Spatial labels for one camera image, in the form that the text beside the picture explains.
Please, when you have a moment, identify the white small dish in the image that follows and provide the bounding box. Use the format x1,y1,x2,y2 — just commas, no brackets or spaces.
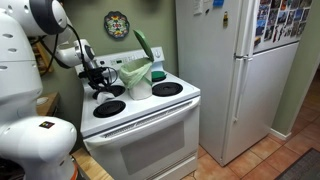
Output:
36,97,49,105

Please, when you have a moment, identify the large front coil burner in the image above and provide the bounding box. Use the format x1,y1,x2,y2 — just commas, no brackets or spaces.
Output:
93,100,126,118

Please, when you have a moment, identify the blue paper on fridge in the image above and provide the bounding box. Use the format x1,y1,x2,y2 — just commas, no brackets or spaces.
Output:
212,0,224,7

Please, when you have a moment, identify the green bin lid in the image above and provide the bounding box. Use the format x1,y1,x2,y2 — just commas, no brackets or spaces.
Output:
134,30,154,62

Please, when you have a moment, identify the white electric stove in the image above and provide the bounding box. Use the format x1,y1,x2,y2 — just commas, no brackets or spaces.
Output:
80,49,200,180

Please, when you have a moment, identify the wooden wall shelf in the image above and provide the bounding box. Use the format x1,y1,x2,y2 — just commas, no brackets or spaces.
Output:
29,37,54,76

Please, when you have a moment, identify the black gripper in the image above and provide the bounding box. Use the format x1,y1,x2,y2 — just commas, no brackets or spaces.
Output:
78,67,111,91

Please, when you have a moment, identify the green silicone burner cover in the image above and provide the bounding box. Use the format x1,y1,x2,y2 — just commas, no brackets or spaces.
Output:
151,71,166,82

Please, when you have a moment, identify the white paper on fridge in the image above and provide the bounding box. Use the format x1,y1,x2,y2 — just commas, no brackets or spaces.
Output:
193,0,203,15

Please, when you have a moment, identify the decorative wall plate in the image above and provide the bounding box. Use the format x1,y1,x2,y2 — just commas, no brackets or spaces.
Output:
104,11,130,39

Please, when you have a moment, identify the white compost bin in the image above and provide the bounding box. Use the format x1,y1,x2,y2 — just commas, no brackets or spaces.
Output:
129,70,152,100

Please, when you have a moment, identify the white paper towel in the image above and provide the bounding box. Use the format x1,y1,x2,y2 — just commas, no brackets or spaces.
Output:
97,92,115,104

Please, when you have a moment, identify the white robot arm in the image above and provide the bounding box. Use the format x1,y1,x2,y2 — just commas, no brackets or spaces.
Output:
0,0,106,180

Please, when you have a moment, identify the dark floor mat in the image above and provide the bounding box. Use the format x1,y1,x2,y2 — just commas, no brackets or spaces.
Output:
275,148,320,180

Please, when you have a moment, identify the white refrigerator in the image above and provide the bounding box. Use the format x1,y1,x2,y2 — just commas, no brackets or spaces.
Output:
175,0,316,166

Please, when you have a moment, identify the green bin liner bag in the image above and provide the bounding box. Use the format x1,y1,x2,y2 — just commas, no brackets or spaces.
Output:
119,58,152,89

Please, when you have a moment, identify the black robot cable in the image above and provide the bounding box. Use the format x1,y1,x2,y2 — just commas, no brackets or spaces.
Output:
39,23,119,91

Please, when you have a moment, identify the wooden side table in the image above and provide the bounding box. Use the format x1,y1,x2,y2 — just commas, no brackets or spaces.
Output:
36,92,60,116

